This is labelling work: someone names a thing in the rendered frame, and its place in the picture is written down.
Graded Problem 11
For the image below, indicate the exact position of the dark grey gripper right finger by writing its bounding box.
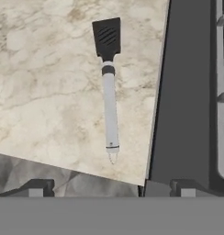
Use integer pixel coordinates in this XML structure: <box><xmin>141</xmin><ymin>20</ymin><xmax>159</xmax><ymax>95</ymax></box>
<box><xmin>169</xmin><ymin>179</ymin><xmax>224</xmax><ymax>197</ymax></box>

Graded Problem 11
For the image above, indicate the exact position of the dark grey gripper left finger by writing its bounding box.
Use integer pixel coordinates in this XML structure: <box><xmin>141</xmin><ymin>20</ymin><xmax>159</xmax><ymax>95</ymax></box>
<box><xmin>0</xmin><ymin>178</ymin><xmax>56</xmax><ymax>197</ymax></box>

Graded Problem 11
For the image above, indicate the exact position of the black and white spatula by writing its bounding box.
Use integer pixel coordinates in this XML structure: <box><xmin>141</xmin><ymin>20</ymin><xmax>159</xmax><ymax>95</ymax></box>
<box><xmin>91</xmin><ymin>17</ymin><xmax>122</xmax><ymax>165</ymax></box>

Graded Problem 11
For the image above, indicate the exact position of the dark grey hob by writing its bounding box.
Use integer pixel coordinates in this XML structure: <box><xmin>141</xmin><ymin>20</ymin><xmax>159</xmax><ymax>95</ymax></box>
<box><xmin>142</xmin><ymin>0</ymin><xmax>224</xmax><ymax>197</ymax></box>

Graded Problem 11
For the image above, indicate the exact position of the grey metal hob grate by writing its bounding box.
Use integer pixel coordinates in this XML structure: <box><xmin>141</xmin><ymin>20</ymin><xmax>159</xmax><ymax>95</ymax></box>
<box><xmin>215</xmin><ymin>0</ymin><xmax>224</xmax><ymax>182</ymax></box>

